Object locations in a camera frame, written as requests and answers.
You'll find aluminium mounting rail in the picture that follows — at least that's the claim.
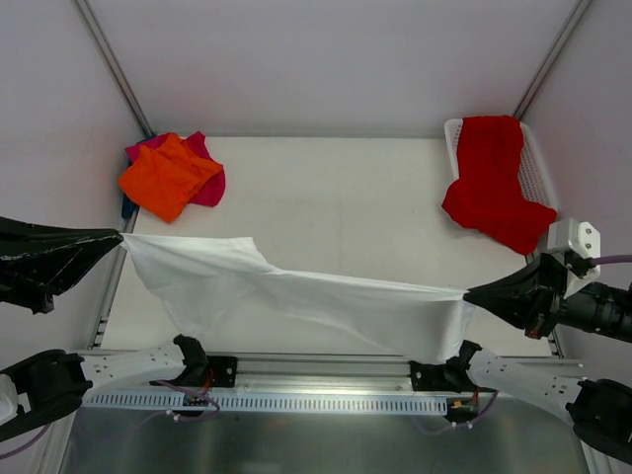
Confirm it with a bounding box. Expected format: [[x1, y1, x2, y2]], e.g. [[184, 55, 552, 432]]
[[52, 341, 586, 396]]

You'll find right aluminium corner post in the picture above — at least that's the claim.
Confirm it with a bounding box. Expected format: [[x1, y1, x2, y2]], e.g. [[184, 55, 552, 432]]
[[513, 0, 594, 120]]

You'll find white slotted cable duct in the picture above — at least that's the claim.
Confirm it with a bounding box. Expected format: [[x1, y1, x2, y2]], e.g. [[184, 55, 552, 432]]
[[84, 390, 448, 417]]

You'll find red t shirt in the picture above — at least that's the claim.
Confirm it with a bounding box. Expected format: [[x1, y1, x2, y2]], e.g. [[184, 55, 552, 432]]
[[441, 116, 557, 256]]

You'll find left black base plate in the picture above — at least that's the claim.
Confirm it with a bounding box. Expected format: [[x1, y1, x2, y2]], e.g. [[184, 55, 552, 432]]
[[169, 354, 238, 388]]

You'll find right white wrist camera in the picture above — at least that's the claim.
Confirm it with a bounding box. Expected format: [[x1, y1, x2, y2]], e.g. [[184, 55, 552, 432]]
[[546, 218, 600, 298]]

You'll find orange t shirt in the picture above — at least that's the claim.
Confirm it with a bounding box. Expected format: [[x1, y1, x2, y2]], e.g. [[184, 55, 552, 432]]
[[118, 132, 219, 223]]

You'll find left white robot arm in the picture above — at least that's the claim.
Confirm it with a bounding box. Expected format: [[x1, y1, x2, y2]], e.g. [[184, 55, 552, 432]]
[[1, 218, 208, 441]]

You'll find white t shirt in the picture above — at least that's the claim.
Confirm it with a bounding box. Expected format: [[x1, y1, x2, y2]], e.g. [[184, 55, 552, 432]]
[[122, 234, 473, 363]]

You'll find white plastic basket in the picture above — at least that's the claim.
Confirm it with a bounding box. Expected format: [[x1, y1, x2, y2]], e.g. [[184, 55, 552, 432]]
[[443, 118, 559, 211]]

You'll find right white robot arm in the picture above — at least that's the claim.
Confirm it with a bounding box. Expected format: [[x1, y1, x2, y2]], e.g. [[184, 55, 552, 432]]
[[441, 252, 631, 463]]

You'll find pink t shirt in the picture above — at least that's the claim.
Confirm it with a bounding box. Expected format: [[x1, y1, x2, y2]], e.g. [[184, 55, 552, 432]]
[[124, 131, 226, 207]]

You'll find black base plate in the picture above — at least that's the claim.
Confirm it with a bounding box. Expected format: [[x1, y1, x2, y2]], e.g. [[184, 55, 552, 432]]
[[169, 354, 238, 388], [409, 359, 494, 393]]

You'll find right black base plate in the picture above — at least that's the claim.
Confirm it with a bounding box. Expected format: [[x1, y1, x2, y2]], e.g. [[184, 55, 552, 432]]
[[409, 359, 494, 393]]

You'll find aluminium corner post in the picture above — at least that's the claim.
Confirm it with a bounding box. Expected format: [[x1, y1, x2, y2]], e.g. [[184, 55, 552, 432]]
[[71, 0, 154, 138], [513, 0, 594, 120]]

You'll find blue t shirt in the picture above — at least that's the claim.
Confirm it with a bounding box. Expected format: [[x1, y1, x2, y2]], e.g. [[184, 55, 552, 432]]
[[120, 195, 137, 220]]

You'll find left aluminium corner post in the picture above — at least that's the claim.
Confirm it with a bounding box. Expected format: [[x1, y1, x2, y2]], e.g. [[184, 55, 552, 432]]
[[71, 0, 154, 138]]

